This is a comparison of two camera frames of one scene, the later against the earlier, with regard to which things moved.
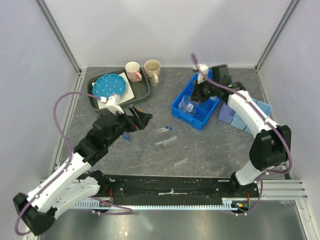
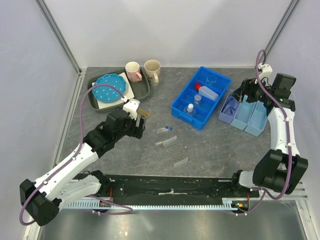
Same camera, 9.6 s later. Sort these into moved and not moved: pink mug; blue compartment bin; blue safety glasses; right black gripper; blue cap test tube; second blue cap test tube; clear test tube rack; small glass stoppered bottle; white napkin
Moved: right black gripper; small glass stoppered bottle; blue safety glasses
Not moved: second blue cap test tube; blue compartment bin; clear test tube rack; blue cap test tube; white napkin; pink mug
